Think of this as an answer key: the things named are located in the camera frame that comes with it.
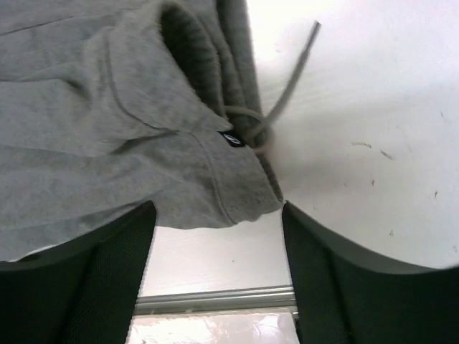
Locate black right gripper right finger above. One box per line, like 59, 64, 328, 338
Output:
282, 203, 458, 343

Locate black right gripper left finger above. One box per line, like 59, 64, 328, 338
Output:
1, 201, 156, 343

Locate grey drawstring shorts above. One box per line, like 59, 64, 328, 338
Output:
1, 1, 313, 262

